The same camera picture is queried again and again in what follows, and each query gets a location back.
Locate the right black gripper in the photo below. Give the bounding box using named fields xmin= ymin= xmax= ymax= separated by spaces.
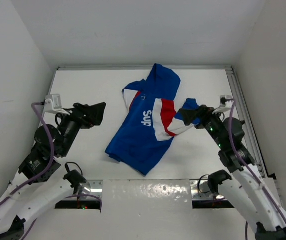
xmin=178 ymin=104 xmax=225 ymax=149

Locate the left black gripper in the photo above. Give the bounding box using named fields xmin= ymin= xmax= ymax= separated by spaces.
xmin=56 ymin=101 xmax=107 ymax=155

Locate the blue white red jacket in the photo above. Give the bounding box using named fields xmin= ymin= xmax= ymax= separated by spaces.
xmin=105 ymin=63 xmax=200 ymax=176

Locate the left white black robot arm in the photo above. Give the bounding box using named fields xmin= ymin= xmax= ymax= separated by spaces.
xmin=0 ymin=100 xmax=107 ymax=240

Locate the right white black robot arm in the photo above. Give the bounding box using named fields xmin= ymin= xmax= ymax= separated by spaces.
xmin=179 ymin=105 xmax=286 ymax=240

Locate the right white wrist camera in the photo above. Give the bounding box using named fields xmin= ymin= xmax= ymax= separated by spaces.
xmin=214 ymin=95 xmax=234 ymax=114

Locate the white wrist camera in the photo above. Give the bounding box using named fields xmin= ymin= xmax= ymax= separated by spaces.
xmin=44 ymin=94 xmax=67 ymax=114
xmin=214 ymin=95 xmax=234 ymax=114

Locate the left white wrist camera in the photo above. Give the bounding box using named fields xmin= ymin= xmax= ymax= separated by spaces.
xmin=44 ymin=94 xmax=67 ymax=114

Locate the aluminium frame rail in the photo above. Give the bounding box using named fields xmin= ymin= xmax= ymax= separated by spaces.
xmin=50 ymin=65 xmax=266 ymax=180

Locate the metal base plate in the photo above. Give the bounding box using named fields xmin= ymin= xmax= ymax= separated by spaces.
xmin=54 ymin=177 xmax=233 ymax=210

